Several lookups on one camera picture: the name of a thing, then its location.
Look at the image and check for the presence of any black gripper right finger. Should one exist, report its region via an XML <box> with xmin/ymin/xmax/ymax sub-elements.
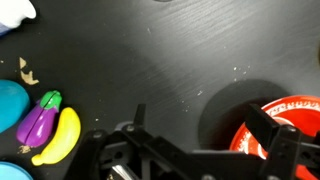
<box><xmin>244</xmin><ymin>103</ymin><xmax>282</xmax><ymax>153</ymax></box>

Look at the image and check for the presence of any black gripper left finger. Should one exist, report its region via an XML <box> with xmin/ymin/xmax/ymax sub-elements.
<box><xmin>133</xmin><ymin>103</ymin><xmax>148</xmax><ymax>130</ymax></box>

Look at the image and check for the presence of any yellow toy banana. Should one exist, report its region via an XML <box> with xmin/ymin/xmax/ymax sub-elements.
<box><xmin>31</xmin><ymin>106</ymin><xmax>82</xmax><ymax>167</ymax></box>

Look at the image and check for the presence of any red bowl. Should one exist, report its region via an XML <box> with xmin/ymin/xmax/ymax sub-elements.
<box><xmin>228</xmin><ymin>94</ymin><xmax>320</xmax><ymax>180</ymax></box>

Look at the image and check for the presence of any silver fork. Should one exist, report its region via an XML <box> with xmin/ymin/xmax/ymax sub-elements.
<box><xmin>107</xmin><ymin>164</ymin><xmax>132</xmax><ymax>180</ymax></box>

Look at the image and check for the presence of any purple toy eggplant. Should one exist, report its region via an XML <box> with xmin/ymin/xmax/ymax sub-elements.
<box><xmin>15</xmin><ymin>89</ymin><xmax>64</xmax><ymax>149</ymax></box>

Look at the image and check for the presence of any small torn paper crumb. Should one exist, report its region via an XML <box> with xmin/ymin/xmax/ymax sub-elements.
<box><xmin>18</xmin><ymin>56</ymin><xmax>40</xmax><ymax>86</ymax></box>

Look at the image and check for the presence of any blue plastic cup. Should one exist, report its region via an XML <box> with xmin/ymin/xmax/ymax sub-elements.
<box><xmin>0</xmin><ymin>78</ymin><xmax>31</xmax><ymax>135</ymax></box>

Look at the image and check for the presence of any white toothpaste tube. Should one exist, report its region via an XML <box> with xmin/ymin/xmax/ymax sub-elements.
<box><xmin>0</xmin><ymin>0</ymin><xmax>37</xmax><ymax>30</ymax></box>

